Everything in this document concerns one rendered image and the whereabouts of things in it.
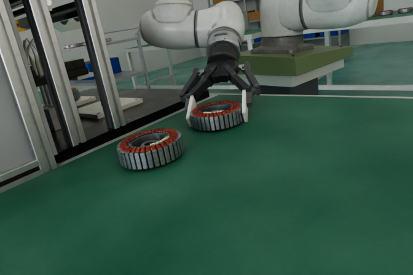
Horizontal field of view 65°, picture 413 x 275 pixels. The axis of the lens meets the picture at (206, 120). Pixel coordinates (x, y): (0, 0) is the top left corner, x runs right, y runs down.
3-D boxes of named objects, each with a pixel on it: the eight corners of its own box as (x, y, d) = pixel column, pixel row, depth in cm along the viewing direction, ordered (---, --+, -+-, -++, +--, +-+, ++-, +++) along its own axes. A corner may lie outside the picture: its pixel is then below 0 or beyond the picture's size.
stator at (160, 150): (108, 164, 57) (103, 145, 56) (157, 141, 65) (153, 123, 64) (147, 177, 50) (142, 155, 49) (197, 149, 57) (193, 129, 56)
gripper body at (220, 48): (203, 45, 81) (199, 69, 75) (236, 40, 79) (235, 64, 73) (210, 68, 86) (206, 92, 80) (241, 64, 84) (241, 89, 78)
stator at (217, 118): (198, 117, 76) (196, 102, 75) (246, 113, 74) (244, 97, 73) (186, 134, 66) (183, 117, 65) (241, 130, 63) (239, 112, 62)
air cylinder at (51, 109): (59, 121, 86) (53, 102, 85) (74, 124, 81) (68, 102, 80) (41, 128, 83) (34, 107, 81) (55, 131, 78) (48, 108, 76)
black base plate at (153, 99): (91, 93, 137) (90, 88, 136) (209, 96, 96) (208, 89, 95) (-39, 132, 103) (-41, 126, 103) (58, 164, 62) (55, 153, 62)
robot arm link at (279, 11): (273, 34, 135) (271, -23, 129) (316, 32, 124) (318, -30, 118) (252, 38, 123) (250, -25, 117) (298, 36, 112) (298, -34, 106)
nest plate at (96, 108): (112, 100, 102) (111, 97, 102) (143, 102, 93) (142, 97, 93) (68, 115, 92) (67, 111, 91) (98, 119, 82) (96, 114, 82)
